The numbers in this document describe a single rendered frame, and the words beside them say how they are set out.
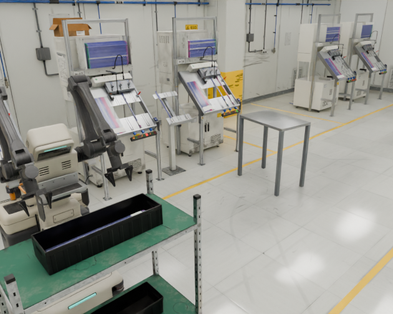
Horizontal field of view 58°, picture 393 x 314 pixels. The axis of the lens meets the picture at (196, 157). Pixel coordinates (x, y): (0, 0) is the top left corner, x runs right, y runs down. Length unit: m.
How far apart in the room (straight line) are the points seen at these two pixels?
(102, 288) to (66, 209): 0.64
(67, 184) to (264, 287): 1.65
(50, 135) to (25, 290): 0.81
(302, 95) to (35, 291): 7.01
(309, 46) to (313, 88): 0.83
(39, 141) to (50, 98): 3.71
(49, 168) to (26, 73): 3.54
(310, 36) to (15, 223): 6.53
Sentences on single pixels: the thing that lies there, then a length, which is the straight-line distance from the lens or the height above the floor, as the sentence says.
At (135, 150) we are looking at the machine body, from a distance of 4.52.
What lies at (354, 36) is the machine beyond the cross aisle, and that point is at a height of 1.43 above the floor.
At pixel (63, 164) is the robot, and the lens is 2.13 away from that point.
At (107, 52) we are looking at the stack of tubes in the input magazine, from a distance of 4.28.
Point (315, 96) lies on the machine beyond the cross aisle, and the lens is 7.77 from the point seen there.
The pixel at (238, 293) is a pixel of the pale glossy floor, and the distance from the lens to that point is 2.84.
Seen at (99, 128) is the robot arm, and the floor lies 1.39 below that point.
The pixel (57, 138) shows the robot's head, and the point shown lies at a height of 1.33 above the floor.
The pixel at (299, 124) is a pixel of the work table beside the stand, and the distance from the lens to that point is 4.05.
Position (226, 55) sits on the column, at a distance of 6.92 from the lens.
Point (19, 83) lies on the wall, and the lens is 5.53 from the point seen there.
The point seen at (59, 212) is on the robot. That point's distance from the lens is 2.23.
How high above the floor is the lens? 1.93
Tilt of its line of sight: 22 degrees down
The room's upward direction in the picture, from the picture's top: 1 degrees counter-clockwise
